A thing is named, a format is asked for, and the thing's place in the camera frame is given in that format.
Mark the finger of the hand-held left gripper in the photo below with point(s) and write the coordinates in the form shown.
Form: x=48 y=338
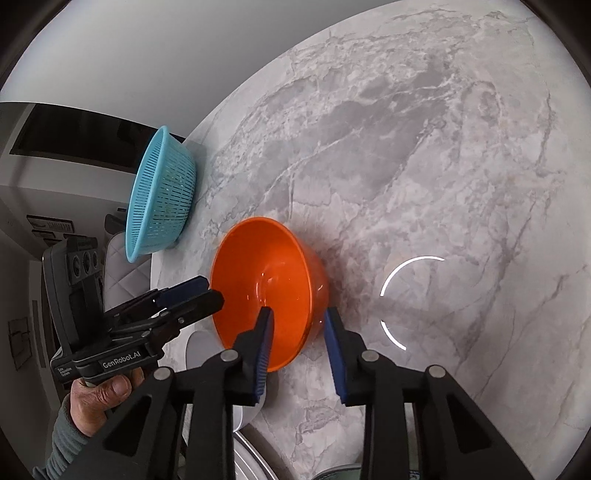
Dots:
x=184 y=290
x=198 y=307

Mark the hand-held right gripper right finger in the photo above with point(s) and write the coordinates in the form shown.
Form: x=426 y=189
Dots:
x=334 y=350

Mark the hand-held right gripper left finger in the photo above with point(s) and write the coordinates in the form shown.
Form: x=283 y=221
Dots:
x=263 y=350

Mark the orange bowl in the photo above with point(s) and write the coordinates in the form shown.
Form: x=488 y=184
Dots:
x=263 y=267

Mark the large white plate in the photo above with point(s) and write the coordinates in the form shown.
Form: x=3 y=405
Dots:
x=251 y=454

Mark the person's left forearm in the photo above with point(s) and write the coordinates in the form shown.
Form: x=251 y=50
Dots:
x=64 y=443

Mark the person's left hand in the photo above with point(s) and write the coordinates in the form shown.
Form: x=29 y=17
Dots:
x=97 y=399

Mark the white bowl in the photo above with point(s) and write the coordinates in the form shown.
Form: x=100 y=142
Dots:
x=201 y=348

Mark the grey upholstered chair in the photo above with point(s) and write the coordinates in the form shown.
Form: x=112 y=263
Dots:
x=127 y=277

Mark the blue plastic colander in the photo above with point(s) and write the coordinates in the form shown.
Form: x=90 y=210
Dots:
x=161 y=194

